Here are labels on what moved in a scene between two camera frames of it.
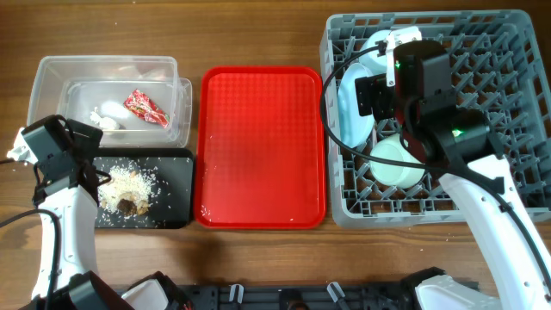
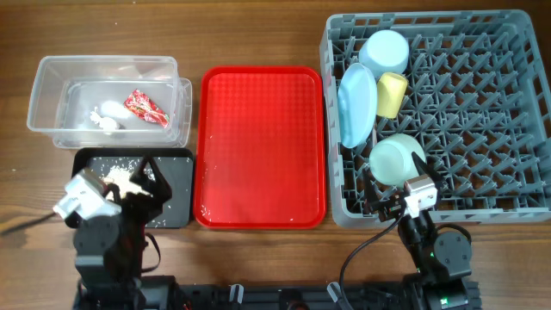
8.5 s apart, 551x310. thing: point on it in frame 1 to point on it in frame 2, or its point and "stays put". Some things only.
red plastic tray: [260, 148] stays put
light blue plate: [355, 129] stays put
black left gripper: [89, 145] to [160, 189]
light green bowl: [394, 175] stays put
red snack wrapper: [139, 104] stays put
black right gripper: [376, 90] to [373, 201]
